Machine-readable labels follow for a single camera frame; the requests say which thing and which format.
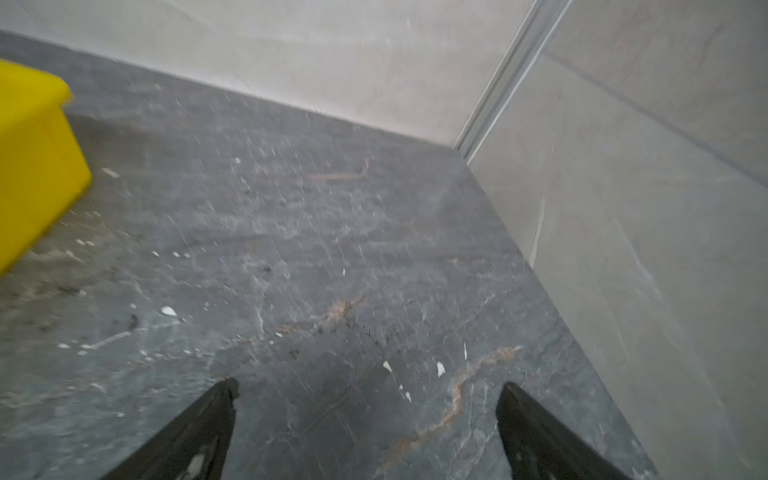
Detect yellow plastic bin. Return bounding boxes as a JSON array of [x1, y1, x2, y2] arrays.
[[1, 60, 92, 272]]

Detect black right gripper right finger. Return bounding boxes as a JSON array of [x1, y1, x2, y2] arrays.
[[495, 382, 628, 480]]

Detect aluminium frame rail right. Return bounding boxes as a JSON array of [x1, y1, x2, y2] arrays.
[[454, 0, 572, 164]]

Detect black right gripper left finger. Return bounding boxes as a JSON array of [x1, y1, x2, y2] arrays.
[[104, 378, 239, 480]]

